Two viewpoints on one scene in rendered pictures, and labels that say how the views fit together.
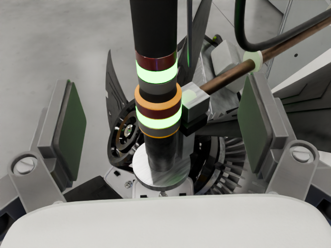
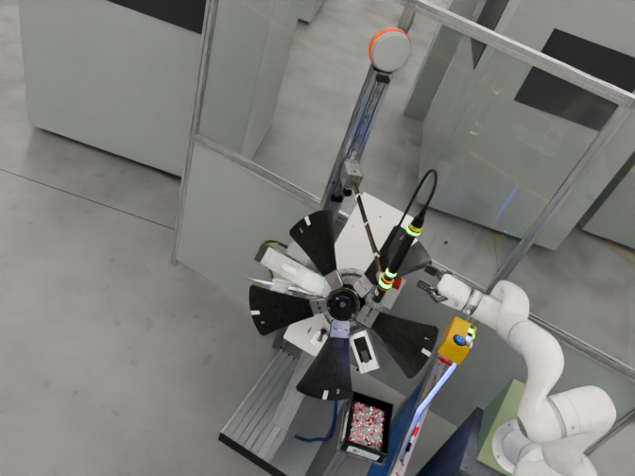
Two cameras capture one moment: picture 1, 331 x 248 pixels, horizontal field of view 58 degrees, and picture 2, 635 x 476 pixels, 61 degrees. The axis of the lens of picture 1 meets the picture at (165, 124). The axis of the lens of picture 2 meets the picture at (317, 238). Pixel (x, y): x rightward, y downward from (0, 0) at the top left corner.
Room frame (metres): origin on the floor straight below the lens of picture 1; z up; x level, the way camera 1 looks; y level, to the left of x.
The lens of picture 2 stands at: (0.13, 1.40, 2.60)
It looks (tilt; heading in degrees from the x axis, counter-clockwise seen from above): 40 degrees down; 284
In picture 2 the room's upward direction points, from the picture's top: 21 degrees clockwise
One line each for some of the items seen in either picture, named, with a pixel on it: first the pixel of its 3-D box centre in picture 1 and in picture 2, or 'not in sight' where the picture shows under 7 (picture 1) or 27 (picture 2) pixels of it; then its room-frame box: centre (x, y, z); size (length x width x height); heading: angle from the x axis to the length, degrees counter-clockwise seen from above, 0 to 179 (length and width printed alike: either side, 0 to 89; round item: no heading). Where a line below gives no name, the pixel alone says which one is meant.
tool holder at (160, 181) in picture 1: (167, 137); (379, 290); (0.20, 0.00, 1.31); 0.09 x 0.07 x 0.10; 126
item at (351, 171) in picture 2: not in sight; (351, 174); (0.57, -0.50, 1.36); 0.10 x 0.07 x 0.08; 126
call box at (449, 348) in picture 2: not in sight; (456, 340); (-0.16, -0.30, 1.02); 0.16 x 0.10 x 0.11; 91
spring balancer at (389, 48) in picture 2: not in sight; (389, 49); (0.62, -0.57, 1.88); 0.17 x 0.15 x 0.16; 1
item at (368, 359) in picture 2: not in sight; (364, 349); (0.15, -0.03, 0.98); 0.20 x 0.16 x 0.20; 91
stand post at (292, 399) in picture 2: not in sight; (299, 383); (0.34, -0.10, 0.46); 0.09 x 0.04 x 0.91; 1
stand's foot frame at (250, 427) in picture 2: not in sight; (287, 414); (0.34, -0.19, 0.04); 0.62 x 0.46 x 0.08; 91
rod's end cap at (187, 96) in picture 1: (186, 101); not in sight; (0.22, -0.02, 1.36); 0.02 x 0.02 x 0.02; 36
